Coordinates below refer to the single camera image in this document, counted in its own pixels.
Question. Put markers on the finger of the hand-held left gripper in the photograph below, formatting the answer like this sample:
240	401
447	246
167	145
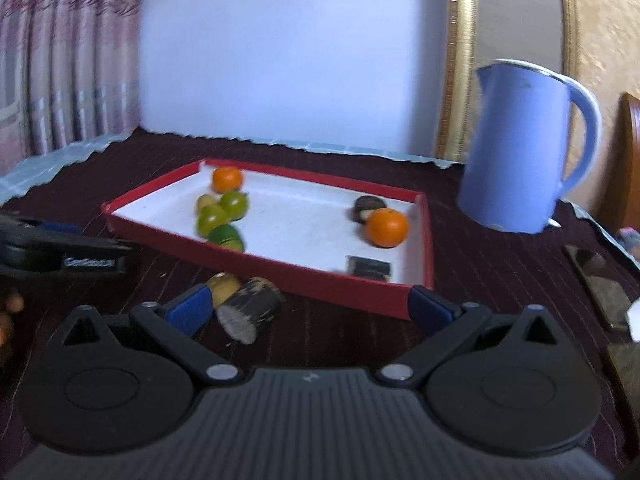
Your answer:
110	249
70	227

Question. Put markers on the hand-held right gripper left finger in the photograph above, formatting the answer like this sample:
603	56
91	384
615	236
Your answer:
190	311

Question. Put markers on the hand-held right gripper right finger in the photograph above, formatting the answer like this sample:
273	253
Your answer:
431	311

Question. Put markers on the small yellow fruit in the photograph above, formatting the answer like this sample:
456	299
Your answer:
225	286
205	202

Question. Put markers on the long dark sugarcane piece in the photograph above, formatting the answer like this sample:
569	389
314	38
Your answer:
252	307

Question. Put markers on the green round fruit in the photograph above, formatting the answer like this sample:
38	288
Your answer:
236	204
227	239
212	219

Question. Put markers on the dark brown round sugarcane piece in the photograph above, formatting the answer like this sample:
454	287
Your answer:
366	205

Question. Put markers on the orange tangerine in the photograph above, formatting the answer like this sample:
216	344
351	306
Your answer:
386	227
227	179

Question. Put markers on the red cardboard tray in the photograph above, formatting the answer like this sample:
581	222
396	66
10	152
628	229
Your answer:
300	220

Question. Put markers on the person's left hand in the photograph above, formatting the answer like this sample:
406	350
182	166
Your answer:
14	304

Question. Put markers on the dark square sugarcane piece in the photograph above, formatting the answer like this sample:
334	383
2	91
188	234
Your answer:
370	266

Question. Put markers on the white kettle base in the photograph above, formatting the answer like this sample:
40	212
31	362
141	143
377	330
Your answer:
554	222

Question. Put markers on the patterned pink curtain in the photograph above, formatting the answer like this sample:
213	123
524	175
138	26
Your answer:
60	60

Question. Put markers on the brown flat slab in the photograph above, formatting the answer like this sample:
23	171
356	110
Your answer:
600	285
627	385

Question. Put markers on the blue electric kettle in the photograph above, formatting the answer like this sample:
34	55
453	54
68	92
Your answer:
515	150

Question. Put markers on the white paper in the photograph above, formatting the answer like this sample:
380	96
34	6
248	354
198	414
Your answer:
634	320

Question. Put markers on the colourful cloth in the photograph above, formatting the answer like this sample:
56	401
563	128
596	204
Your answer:
630	242

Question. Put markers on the wooden furniture piece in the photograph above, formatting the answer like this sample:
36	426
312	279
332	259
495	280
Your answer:
627	170

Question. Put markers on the gold framed wall panel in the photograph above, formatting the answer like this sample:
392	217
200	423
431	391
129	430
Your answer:
460	60

